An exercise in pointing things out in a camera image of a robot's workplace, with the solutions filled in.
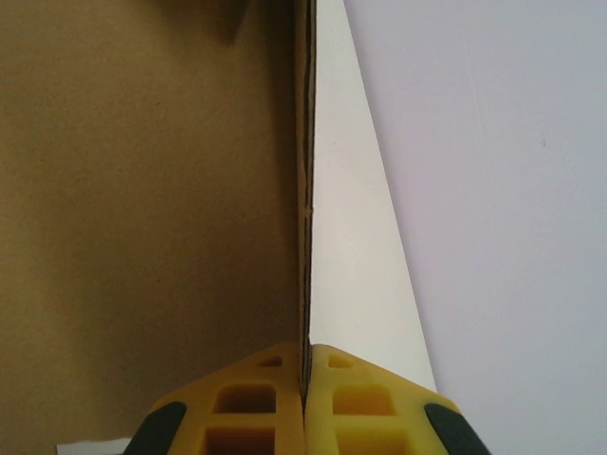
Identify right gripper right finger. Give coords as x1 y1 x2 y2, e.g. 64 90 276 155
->
305 343 493 455

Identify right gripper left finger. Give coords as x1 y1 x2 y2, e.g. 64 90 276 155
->
123 340 304 455

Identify brown cardboard box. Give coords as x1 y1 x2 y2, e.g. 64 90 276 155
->
0 0 318 455

